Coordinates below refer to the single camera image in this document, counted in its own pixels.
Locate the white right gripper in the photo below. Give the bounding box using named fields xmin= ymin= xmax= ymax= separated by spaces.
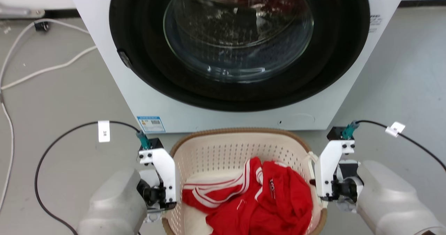
xmin=309 ymin=140 xmax=363 ymax=212

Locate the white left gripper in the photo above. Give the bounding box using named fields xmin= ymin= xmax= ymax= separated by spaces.
xmin=137 ymin=148 xmax=182 ymax=212

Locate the cream perforated laundry basket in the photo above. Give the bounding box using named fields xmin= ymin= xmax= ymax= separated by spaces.
xmin=162 ymin=127 xmax=328 ymax=235

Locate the red garment with white stripes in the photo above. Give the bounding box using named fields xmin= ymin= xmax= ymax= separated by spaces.
xmin=182 ymin=157 xmax=313 ymax=235

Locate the blue energy label sticker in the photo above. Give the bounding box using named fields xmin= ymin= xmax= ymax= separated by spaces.
xmin=137 ymin=116 xmax=166 ymax=134

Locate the white front-load washing machine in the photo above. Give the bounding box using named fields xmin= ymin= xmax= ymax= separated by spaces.
xmin=65 ymin=0 xmax=410 ymax=134

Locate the black round washer door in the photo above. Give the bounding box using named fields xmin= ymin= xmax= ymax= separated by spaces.
xmin=109 ymin=0 xmax=370 ymax=112

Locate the white tag on left cable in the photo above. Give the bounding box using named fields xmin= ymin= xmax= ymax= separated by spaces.
xmin=98 ymin=120 xmax=111 ymax=143

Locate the white tag on cable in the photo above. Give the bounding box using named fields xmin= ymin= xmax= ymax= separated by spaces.
xmin=98 ymin=120 xmax=111 ymax=143
xmin=385 ymin=122 xmax=406 ymax=138

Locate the white tag on right cable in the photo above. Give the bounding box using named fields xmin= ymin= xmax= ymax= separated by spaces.
xmin=385 ymin=122 xmax=406 ymax=138

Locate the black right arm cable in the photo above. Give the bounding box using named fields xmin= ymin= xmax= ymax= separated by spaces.
xmin=341 ymin=120 xmax=446 ymax=172

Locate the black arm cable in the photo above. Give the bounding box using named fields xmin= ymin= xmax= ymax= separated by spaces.
xmin=34 ymin=120 xmax=151 ymax=235
xmin=341 ymin=120 xmax=446 ymax=172

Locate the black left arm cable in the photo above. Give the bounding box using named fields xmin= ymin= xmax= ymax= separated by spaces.
xmin=34 ymin=120 xmax=151 ymax=235

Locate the white floor cable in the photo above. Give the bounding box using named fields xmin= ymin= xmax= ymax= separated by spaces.
xmin=0 ymin=18 xmax=91 ymax=213
xmin=0 ymin=46 xmax=98 ymax=91

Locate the grey floor rail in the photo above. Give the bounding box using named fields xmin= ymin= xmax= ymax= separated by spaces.
xmin=0 ymin=2 xmax=46 ymax=19

